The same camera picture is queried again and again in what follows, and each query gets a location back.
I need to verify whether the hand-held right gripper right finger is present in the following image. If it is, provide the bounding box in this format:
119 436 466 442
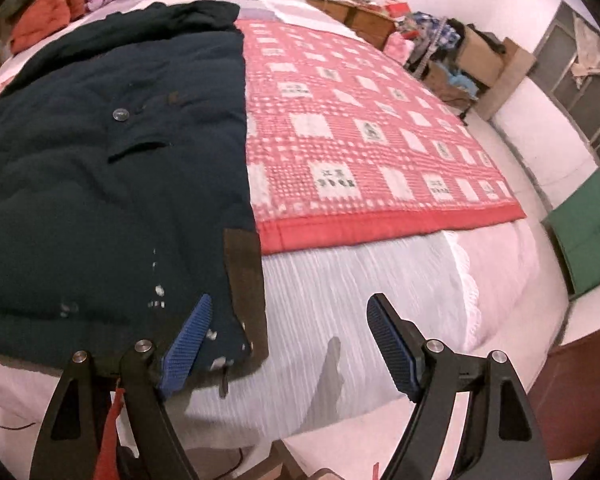
366 292 553 480

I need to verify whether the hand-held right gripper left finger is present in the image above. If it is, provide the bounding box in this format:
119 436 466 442
30 294 213 480

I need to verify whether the dark navy padded jacket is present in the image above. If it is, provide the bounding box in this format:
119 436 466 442
0 0 271 393

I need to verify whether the bed with checked patchwork sheet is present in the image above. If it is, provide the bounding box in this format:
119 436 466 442
0 0 538 451

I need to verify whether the red ribbon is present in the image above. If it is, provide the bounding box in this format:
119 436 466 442
94 387 127 480

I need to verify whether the red patterned quilted blanket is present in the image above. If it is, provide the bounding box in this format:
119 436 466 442
235 19 527 256

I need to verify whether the reddish brown wooden cabinet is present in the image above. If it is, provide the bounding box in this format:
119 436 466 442
530 320 600 461

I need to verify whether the green chair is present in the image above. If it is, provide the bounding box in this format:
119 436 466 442
541 172 600 301

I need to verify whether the small cardboard box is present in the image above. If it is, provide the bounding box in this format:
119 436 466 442
422 60 481 111

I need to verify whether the light blue cloth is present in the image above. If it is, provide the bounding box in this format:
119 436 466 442
445 67 481 98

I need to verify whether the pink patterned bag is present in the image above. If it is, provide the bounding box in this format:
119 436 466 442
382 32 416 66

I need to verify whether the large cardboard box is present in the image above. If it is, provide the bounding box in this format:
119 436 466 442
455 25 538 121

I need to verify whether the grey framed glass door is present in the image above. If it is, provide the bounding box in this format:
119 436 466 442
527 0 600 161

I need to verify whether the blue plaid shirt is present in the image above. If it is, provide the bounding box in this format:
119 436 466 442
405 10 463 46

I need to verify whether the black cloth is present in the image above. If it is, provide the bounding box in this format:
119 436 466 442
445 17 506 56

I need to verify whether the wooden nightstand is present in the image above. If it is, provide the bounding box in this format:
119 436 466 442
300 0 398 51

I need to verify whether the white cloth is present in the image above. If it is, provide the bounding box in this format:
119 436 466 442
572 10 600 78

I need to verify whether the orange padded jacket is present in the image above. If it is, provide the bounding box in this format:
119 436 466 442
9 0 91 55

